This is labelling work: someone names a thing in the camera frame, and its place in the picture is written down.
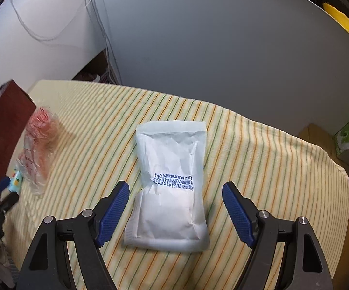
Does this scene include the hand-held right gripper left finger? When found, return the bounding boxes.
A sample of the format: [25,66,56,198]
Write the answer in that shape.
[17,181,130,290]

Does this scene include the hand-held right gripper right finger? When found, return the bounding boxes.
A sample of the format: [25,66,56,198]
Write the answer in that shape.
[222,181,334,290]

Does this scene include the clear zip bag red contents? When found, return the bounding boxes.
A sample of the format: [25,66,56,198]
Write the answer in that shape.
[14,106,59,199]

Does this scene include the straight white cable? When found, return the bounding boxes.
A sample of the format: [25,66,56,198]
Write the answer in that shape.
[85,0,122,84]

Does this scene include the yellow striped blanket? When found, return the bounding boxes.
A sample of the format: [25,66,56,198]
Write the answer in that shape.
[0,80,349,290]

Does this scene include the yellow fruit bowl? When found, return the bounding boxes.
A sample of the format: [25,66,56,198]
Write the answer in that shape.
[322,2,349,44]

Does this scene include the pink plastic basket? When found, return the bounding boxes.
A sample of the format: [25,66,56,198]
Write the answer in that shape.
[97,68,115,84]

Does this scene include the looped white cable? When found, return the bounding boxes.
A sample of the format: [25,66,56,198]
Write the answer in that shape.
[10,0,95,42]

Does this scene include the dark red cardboard box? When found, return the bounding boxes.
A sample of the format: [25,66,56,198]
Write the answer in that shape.
[0,79,37,188]

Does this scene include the white paper packet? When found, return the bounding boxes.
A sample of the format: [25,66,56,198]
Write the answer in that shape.
[123,120,209,252]

